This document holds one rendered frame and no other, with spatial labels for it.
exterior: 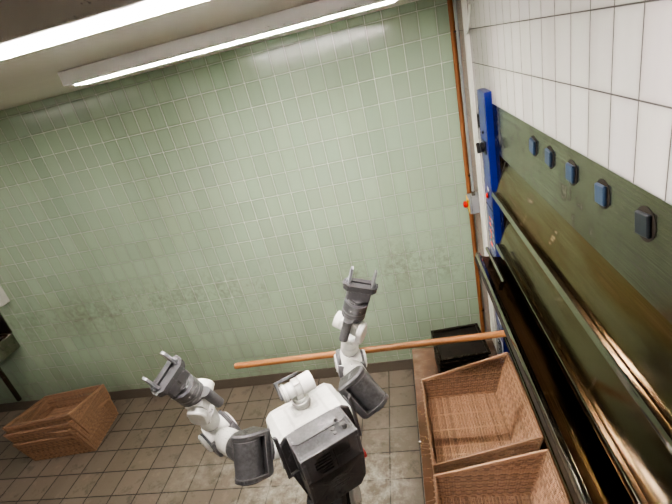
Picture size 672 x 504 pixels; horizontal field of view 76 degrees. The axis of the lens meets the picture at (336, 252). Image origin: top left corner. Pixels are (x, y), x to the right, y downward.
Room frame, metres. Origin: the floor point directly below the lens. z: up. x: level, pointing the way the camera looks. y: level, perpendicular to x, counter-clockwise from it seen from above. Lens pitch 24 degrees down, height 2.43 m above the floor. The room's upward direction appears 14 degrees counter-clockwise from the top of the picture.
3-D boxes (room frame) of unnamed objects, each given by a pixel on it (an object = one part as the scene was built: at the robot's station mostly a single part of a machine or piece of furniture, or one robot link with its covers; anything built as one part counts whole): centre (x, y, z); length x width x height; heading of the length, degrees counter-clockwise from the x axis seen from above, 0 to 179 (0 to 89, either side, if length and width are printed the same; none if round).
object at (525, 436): (1.54, -0.47, 0.72); 0.56 x 0.49 x 0.28; 169
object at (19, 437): (2.93, 2.54, 0.26); 0.56 x 0.49 x 0.28; 85
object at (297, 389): (1.14, 0.23, 1.47); 0.10 x 0.07 x 0.09; 112
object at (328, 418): (1.09, 0.21, 1.27); 0.34 x 0.30 x 0.36; 112
